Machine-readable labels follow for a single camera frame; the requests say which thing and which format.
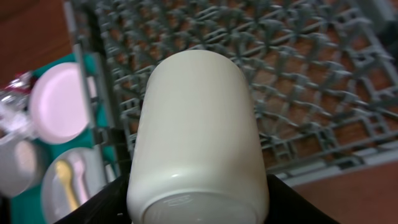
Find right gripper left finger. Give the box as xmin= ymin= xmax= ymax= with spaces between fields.
xmin=55 ymin=175 xmax=132 ymax=224

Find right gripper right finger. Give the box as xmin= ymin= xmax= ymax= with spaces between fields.
xmin=264 ymin=174 xmax=338 ymax=224

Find grey round plate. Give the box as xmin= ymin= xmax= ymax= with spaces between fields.
xmin=41 ymin=147 xmax=116 ymax=223

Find yellow plastic spoon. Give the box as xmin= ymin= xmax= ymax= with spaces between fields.
xmin=55 ymin=160 xmax=79 ymax=212

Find white cup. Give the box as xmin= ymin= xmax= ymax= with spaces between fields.
xmin=126 ymin=50 xmax=269 ymax=224

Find pink round plate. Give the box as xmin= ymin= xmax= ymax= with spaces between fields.
xmin=28 ymin=62 xmax=89 ymax=144

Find grey dishwasher rack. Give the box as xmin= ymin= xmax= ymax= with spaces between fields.
xmin=63 ymin=0 xmax=397 ymax=186

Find teal serving tray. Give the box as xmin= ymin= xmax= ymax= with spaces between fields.
xmin=9 ymin=52 xmax=125 ymax=224

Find white rice heap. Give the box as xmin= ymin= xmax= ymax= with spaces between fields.
xmin=14 ymin=141 xmax=38 ymax=175

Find grey bowl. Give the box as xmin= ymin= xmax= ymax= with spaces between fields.
xmin=1 ymin=139 xmax=48 ymax=198

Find crumpled white napkin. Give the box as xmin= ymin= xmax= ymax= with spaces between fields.
xmin=1 ymin=103 xmax=37 ymax=139

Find silver red foil wrapper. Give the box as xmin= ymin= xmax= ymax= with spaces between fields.
xmin=1 ymin=70 xmax=37 ymax=110

